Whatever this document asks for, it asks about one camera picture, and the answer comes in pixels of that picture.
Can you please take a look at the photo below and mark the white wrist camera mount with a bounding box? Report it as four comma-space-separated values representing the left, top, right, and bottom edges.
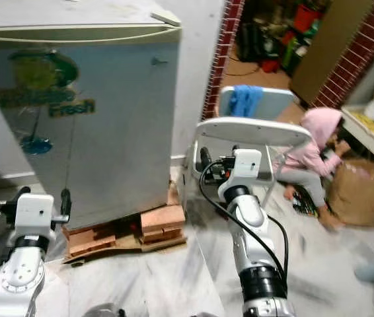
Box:
218, 149, 263, 197
13, 194, 54, 240

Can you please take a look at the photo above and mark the brown wooden door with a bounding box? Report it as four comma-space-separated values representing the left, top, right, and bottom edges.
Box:
289, 0, 374, 106

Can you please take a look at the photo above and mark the robot left leg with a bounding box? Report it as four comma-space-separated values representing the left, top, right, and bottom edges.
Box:
81, 302, 122, 317

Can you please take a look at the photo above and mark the red bucket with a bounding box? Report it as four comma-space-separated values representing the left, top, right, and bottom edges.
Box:
293, 3, 323, 32

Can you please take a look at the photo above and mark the brick and wood fridge base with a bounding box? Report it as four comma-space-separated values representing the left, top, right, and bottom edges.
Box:
61, 185, 188, 264

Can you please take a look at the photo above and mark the white high chair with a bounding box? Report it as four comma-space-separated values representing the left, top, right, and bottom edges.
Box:
184, 117, 313, 207

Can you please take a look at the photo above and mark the white table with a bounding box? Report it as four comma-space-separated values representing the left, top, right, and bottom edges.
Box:
340, 102, 374, 169

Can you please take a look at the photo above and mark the light blue plastic chair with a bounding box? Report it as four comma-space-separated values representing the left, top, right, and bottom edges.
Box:
219, 86, 297, 122

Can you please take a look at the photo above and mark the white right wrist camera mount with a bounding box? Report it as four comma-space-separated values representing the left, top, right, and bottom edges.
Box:
218, 149, 263, 197

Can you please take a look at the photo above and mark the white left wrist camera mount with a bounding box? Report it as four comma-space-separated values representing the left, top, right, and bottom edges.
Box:
13, 194, 54, 240

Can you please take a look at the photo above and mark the grey fridge with green sticker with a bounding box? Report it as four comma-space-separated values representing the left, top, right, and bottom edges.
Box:
0, 0, 182, 229

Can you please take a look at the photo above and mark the brown paper bag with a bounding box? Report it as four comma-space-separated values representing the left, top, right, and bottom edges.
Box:
327, 158, 374, 228

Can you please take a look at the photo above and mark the child in pink hoodie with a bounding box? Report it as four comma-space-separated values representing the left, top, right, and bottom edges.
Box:
280, 107, 353, 232

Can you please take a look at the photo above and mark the blue cloth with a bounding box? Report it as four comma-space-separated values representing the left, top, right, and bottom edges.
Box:
230, 85, 264, 118

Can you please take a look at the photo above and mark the dark colourful toy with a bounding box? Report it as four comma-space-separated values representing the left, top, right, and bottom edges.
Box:
291, 185, 320, 217

